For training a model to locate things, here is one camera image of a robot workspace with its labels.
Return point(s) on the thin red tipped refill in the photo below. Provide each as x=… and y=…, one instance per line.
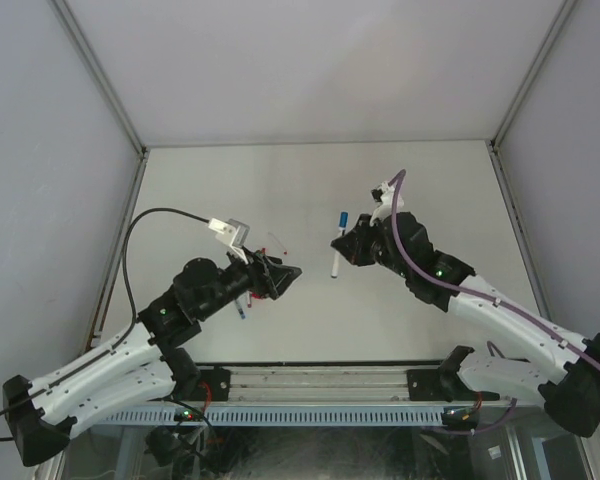
x=278, y=243

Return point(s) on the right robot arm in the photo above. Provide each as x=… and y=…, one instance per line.
x=557, y=369

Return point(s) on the perforated blue cable tray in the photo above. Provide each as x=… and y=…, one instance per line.
x=281, y=416

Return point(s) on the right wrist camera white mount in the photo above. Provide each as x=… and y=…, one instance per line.
x=384, y=195

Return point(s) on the aluminium rail frame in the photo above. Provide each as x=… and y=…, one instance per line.
x=300, y=382

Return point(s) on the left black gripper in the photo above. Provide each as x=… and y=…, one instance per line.
x=269, y=280

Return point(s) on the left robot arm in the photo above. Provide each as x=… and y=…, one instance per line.
x=41, y=430

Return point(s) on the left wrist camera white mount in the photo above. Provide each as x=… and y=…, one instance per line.
x=232, y=235

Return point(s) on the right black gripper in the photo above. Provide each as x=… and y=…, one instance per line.
x=363, y=242

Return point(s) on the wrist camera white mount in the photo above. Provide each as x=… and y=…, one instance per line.
x=384, y=195
x=232, y=235

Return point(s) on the white marker blue end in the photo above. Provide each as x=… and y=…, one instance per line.
x=342, y=226

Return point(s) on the white pen blue print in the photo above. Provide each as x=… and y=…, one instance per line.
x=240, y=309

